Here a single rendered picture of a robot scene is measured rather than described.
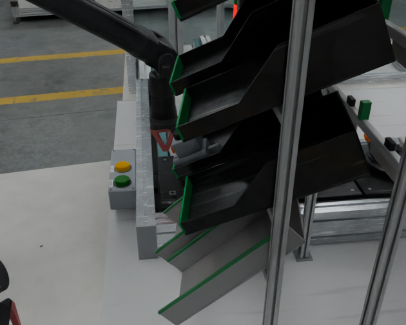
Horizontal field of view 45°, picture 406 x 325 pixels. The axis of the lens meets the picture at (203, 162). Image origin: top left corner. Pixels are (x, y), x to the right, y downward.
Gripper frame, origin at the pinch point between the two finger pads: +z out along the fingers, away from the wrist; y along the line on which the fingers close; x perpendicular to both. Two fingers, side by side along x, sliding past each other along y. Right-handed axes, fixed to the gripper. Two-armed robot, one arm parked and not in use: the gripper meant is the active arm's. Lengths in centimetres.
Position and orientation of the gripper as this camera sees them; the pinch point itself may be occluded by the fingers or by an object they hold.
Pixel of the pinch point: (165, 147)
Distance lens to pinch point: 120.6
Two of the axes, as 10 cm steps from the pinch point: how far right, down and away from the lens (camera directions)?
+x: -9.9, 0.7, -1.0
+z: 0.0, 8.5, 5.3
